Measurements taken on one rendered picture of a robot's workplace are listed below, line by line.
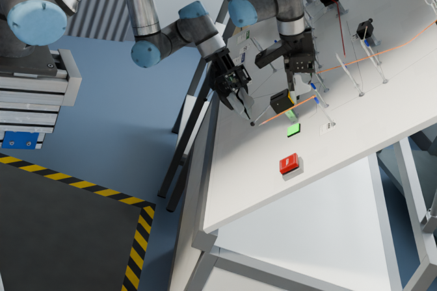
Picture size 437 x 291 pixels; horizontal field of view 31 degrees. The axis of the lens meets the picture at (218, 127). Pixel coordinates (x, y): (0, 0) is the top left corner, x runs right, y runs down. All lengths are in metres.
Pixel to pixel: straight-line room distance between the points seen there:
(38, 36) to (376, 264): 1.22
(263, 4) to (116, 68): 2.46
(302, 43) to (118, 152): 1.80
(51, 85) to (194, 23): 0.44
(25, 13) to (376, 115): 0.90
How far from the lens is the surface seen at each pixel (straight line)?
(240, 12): 1.97
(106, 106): 4.03
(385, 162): 4.29
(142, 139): 3.88
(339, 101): 2.18
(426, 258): 2.19
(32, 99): 2.01
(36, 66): 1.91
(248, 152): 2.24
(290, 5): 2.02
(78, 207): 3.36
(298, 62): 2.11
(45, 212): 3.29
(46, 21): 1.73
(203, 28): 2.18
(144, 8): 2.10
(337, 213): 2.51
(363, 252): 2.42
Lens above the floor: 2.14
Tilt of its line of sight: 31 degrees down
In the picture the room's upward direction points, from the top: 23 degrees clockwise
